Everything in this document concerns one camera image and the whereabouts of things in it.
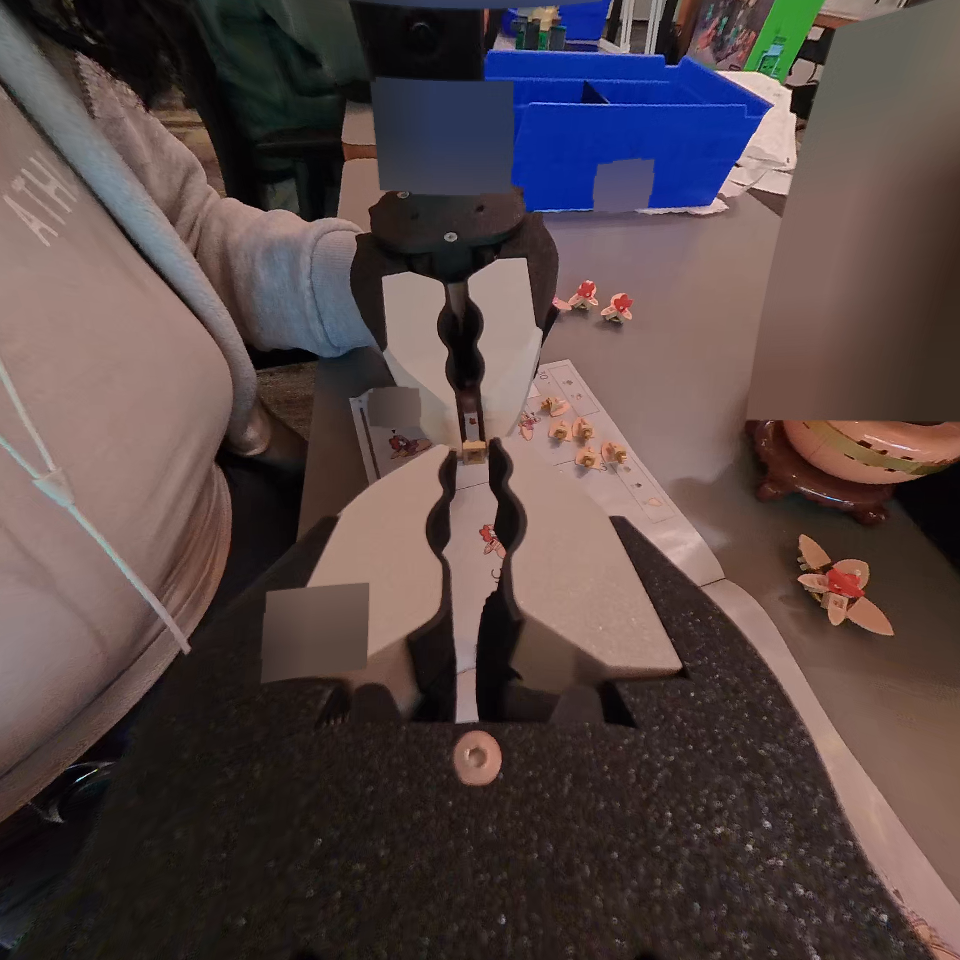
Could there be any dark chair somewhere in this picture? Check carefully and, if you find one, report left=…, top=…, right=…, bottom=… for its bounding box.
left=202, top=0, right=354, bottom=222

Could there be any white hoodie drawstring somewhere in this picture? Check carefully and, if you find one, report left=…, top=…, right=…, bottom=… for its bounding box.
left=0, top=352, right=192, bottom=655

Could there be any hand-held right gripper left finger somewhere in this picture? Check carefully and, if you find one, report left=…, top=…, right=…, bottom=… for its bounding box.
left=307, top=444, right=459, bottom=723

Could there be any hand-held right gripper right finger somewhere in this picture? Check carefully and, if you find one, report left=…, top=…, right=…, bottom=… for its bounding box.
left=478, top=438, right=685, bottom=723

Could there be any large blue plastic bin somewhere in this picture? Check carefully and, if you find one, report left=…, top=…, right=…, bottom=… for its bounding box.
left=484, top=50, right=775, bottom=216

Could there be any large cream red toy flower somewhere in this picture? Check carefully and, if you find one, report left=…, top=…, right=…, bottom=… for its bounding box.
left=796, top=533, right=896, bottom=638

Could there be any small blue plastic bin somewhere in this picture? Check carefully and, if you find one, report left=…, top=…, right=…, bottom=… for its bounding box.
left=501, top=0, right=613, bottom=51

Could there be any toy brick orchid in pot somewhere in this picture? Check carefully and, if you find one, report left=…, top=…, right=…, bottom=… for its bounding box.
left=752, top=420, right=960, bottom=526

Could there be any person's beige hoodie torso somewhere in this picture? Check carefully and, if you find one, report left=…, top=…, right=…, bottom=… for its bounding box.
left=0, top=0, right=260, bottom=819

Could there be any toy brick instruction booklet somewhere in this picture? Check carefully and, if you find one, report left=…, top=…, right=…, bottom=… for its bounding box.
left=348, top=358, right=725, bottom=721

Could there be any crumpled white paper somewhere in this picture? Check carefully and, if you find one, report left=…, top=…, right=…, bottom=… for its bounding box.
left=637, top=69, right=798, bottom=220

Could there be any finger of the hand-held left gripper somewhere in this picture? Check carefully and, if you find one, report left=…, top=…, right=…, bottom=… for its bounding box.
left=382, top=273, right=462, bottom=445
left=467, top=255, right=544, bottom=441

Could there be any grey desk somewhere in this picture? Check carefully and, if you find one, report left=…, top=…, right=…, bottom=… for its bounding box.
left=300, top=97, right=960, bottom=960

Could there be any person's left forearm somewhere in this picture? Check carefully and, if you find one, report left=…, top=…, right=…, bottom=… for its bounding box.
left=97, top=82, right=380, bottom=361

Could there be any green box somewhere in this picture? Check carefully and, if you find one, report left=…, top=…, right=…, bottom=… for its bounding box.
left=750, top=0, right=828, bottom=81

